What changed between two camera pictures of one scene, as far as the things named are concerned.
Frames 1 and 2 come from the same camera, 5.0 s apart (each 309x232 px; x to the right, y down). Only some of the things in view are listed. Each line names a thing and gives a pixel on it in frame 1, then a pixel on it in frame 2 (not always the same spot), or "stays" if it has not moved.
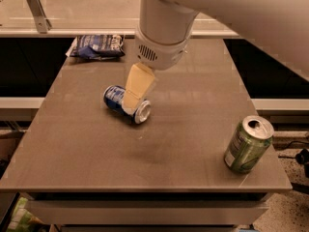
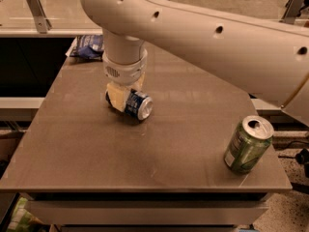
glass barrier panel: (98, 10) stays
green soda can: (248, 144) stays
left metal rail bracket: (42, 22) stays
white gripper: (163, 54) -> (126, 72)
